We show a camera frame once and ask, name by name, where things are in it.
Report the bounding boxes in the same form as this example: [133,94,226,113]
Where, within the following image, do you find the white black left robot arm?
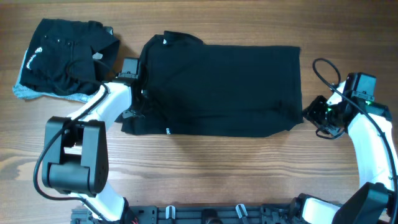
[33,72,139,223]

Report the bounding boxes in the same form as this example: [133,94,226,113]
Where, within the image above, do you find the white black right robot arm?
[289,93,397,223]

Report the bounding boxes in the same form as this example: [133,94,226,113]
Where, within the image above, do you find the folded light blue jeans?
[12,52,96,103]

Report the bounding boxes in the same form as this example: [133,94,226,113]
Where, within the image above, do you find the folded black polo shirt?
[20,19,120,96]

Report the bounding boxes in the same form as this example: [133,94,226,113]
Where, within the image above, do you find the black t-shirt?
[121,31,303,138]

